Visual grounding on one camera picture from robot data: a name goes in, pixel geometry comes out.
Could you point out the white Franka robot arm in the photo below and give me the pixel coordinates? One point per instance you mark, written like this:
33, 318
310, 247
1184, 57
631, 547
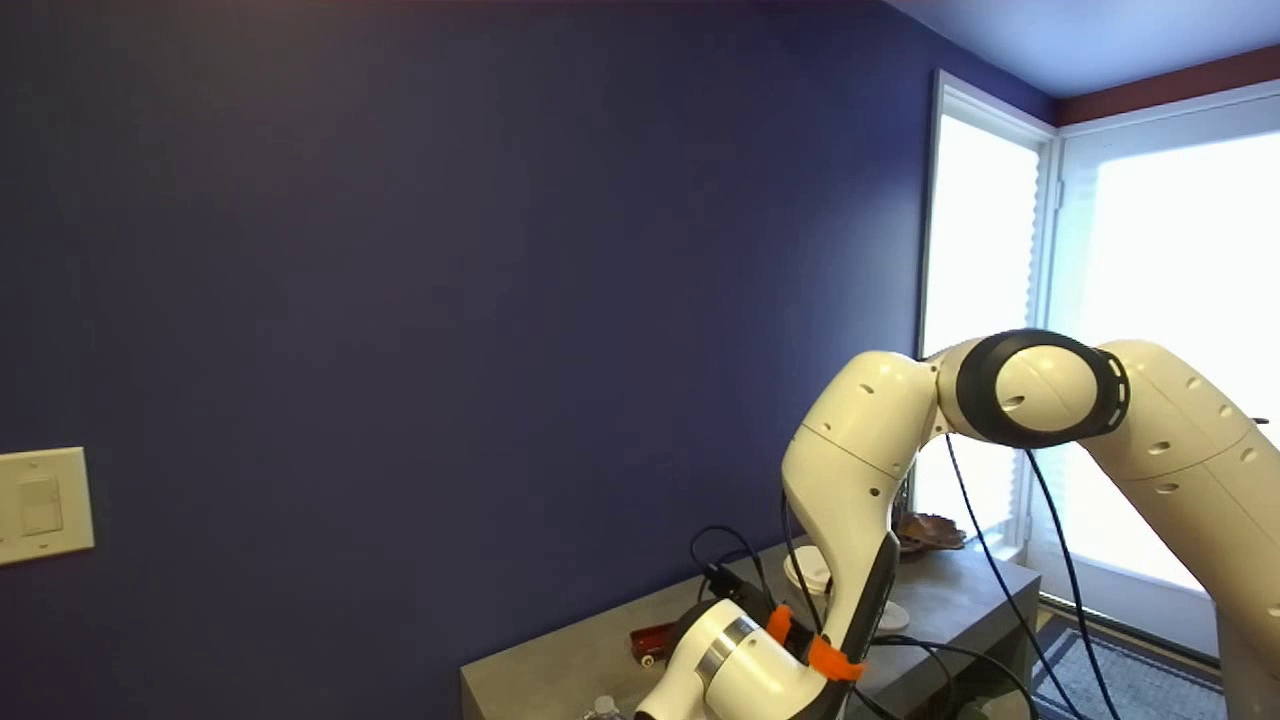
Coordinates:
864, 452

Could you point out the small red box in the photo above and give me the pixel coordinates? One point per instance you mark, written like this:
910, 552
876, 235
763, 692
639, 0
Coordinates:
648, 645

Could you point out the brown bag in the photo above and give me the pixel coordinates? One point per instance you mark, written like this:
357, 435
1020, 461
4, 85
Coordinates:
931, 530

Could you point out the narrow white framed window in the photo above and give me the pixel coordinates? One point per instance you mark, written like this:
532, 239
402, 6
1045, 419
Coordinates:
983, 224

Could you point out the wide white framed window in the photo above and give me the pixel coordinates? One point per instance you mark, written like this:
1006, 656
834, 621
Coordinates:
1173, 224

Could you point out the white wall light switch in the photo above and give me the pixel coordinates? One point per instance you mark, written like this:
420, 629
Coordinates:
46, 507

